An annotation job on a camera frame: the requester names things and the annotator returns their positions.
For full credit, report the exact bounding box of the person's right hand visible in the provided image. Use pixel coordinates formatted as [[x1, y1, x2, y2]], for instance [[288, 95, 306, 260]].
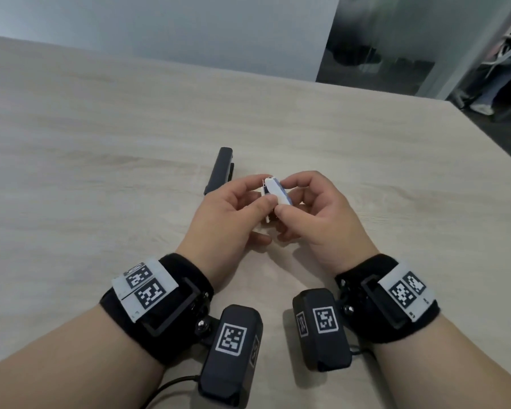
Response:
[[274, 170, 380, 277]]

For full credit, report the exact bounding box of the person's left hand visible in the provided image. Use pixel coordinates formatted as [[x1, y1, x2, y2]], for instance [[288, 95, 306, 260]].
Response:
[[177, 174, 278, 289]]

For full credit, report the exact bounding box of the black stapler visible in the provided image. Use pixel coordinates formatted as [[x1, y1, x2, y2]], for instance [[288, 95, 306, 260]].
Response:
[[203, 147, 235, 197]]

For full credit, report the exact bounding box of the person's right forearm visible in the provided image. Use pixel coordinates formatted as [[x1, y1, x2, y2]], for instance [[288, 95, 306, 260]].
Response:
[[372, 312, 511, 409]]

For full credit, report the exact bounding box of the person's left forearm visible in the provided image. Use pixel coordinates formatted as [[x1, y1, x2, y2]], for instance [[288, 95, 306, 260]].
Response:
[[0, 304, 167, 409]]

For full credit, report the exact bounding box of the frosted glass door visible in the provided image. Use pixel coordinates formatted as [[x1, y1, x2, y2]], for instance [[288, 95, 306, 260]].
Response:
[[316, 0, 511, 99]]

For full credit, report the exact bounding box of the white office chair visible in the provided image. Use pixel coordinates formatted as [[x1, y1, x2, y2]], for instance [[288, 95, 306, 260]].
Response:
[[481, 34, 511, 69]]

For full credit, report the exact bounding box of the black right wrist strap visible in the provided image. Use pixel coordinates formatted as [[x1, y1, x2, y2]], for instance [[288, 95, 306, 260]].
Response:
[[335, 254, 441, 345]]

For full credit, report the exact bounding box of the black wrist strap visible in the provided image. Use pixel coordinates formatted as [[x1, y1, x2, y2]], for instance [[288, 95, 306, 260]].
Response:
[[335, 254, 441, 345], [100, 253, 215, 365]]

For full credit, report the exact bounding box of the black left wrist strap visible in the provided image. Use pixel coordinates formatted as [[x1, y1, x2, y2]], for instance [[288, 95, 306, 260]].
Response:
[[100, 253, 215, 365]]

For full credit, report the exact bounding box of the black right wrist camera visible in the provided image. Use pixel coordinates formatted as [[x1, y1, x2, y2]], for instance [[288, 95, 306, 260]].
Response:
[[292, 288, 353, 373]]

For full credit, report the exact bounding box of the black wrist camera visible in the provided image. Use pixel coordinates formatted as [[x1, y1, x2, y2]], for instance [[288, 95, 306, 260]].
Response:
[[292, 288, 353, 373], [198, 305, 264, 408]]

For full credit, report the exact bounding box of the black right camera cable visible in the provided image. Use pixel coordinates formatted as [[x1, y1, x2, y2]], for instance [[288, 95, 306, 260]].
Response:
[[349, 344, 378, 361]]

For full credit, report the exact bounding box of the black camera cable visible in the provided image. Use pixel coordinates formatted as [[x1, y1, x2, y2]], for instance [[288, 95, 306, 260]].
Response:
[[143, 375, 202, 409], [349, 344, 378, 361]]

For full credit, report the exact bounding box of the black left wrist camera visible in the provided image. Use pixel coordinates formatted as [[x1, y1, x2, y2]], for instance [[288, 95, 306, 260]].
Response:
[[198, 305, 264, 408]]

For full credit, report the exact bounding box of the black left camera cable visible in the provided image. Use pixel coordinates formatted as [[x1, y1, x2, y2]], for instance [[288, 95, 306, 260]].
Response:
[[143, 375, 202, 409]]

